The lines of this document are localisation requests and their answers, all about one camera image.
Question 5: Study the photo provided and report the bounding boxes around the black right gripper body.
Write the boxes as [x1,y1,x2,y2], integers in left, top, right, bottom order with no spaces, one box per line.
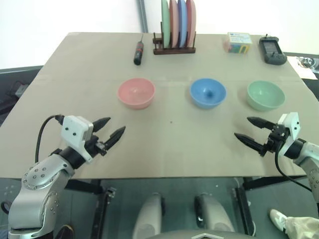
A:
[263,123,291,153]

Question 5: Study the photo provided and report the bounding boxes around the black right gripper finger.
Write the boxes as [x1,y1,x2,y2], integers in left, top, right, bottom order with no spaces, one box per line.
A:
[234,133,265,157]
[247,116,274,130]

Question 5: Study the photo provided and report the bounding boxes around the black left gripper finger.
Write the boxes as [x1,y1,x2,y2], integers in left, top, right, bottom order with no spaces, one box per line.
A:
[92,117,111,133]
[103,126,126,151]

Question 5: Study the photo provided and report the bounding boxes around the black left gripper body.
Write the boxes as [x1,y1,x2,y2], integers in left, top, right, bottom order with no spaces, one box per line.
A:
[86,131,108,158]

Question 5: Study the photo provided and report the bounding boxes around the green bowl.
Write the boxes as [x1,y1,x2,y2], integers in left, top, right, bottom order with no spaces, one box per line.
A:
[246,80,286,112]

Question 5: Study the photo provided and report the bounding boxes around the red bowl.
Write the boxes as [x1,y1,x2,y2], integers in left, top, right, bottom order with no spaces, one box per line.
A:
[117,78,156,110]

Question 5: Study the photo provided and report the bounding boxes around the blue bowl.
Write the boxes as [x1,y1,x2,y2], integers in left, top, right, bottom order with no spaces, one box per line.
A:
[188,78,228,111]

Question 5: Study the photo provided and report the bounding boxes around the white paper sheets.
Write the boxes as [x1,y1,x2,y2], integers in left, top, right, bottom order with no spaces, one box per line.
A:
[288,55,319,81]

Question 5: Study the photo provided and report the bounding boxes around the black handheld controller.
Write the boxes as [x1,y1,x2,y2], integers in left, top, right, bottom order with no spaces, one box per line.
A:
[258,33,288,66]

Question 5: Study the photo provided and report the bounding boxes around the black and red screwdriver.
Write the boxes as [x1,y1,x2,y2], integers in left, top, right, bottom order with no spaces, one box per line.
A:
[133,33,146,66]

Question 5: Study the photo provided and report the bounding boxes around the white sneaker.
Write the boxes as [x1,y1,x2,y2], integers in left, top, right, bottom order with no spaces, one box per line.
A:
[269,209,290,233]

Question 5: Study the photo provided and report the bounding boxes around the grey right robot leg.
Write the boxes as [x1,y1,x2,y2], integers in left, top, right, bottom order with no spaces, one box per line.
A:
[194,192,236,239]

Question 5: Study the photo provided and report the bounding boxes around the grey robot leg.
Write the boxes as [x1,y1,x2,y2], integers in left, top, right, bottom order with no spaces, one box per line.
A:
[131,192,165,239]
[194,192,236,239]

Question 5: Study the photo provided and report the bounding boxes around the clear box of coloured clips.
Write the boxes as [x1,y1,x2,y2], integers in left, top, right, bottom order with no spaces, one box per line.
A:
[222,31,253,54]

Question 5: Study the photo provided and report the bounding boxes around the grey left robot leg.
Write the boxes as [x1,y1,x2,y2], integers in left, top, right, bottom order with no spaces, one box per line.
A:
[131,192,165,239]

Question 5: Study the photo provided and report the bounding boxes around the beige trouser leg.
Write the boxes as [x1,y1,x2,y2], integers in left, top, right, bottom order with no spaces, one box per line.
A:
[283,216,319,239]

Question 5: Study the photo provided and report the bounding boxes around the dark wooden plate rack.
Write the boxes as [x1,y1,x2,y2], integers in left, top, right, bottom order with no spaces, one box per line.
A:
[152,22,197,56]

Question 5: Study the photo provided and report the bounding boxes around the dark robot torso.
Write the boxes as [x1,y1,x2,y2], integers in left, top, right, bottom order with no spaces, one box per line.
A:
[149,230,253,239]

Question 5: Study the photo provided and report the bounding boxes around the grey metal pole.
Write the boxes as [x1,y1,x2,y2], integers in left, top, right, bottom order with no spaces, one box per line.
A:
[137,0,150,33]

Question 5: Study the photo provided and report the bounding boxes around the green plate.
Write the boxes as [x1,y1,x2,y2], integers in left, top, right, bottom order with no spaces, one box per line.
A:
[160,0,172,48]

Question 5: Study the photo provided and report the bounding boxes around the red plate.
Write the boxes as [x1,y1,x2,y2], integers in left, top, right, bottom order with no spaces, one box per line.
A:
[185,0,198,47]

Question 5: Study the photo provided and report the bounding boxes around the pink plate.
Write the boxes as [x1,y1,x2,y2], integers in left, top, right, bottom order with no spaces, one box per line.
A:
[168,0,180,48]

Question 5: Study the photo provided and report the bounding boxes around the blue plate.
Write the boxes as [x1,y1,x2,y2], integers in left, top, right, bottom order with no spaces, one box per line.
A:
[177,0,188,48]

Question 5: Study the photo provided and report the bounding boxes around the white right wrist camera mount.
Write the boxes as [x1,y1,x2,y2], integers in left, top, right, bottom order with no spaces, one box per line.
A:
[277,112,303,143]

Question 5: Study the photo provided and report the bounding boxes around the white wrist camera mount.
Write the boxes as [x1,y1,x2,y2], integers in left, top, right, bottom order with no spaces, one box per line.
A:
[61,115,95,164]
[277,112,303,143]

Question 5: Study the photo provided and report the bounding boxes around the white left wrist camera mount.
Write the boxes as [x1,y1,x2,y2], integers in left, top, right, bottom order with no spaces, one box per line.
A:
[61,115,95,164]

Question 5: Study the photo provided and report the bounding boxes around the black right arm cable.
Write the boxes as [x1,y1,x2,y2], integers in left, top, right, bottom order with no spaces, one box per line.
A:
[275,141,313,193]

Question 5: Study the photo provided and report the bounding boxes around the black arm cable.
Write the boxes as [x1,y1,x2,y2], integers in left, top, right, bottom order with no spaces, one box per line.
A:
[35,115,63,163]
[275,141,313,193]

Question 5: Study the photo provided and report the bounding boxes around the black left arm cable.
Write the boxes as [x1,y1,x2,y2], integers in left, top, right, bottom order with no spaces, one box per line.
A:
[35,115,63,163]

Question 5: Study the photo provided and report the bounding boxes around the black table frame leg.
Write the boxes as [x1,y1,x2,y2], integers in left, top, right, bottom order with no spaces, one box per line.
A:
[92,186,118,239]
[234,186,258,237]

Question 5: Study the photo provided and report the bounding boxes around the tangle of thin cables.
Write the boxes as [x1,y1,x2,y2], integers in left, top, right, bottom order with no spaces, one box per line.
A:
[297,56,319,73]

